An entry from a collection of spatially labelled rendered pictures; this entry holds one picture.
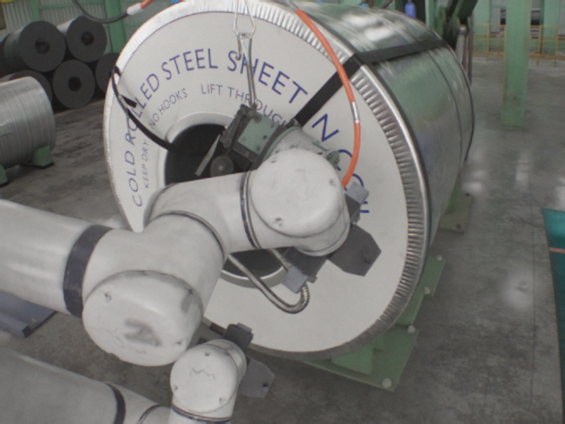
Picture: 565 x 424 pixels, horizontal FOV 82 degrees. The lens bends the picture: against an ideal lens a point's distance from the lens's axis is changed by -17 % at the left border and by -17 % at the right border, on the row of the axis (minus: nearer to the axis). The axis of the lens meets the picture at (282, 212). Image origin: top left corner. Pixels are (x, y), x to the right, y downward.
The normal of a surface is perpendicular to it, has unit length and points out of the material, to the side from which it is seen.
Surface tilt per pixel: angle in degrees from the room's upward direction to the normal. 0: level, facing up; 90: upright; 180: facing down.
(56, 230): 17
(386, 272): 90
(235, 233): 92
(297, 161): 43
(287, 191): 54
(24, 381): 78
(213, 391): 47
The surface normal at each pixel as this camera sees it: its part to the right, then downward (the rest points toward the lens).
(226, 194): -0.18, -0.36
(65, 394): 0.95, -0.27
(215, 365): 0.07, -0.33
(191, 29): -0.51, 0.42
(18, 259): -0.03, 0.03
